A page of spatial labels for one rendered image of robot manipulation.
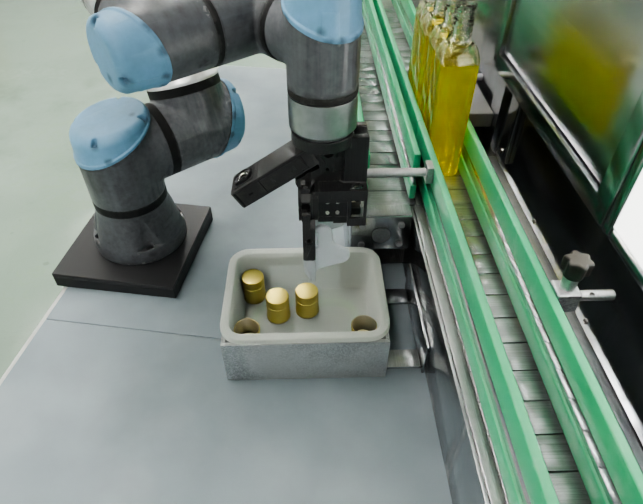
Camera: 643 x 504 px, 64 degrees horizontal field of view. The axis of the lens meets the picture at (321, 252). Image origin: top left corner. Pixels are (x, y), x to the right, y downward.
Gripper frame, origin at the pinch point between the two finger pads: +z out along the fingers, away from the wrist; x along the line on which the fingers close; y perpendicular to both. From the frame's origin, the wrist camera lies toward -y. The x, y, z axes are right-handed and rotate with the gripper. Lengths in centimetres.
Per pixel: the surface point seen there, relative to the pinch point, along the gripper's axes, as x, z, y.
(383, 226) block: 8.4, 1.6, 11.7
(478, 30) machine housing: 63, -8, 39
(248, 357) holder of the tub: -10.3, 7.9, -8.1
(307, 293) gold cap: -0.3, 6.6, -0.1
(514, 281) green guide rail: -8.2, -3.0, 25.4
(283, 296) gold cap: -0.7, 6.6, -3.6
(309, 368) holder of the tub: -10.4, 10.7, -0.1
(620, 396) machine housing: -18.5, 7.2, 37.9
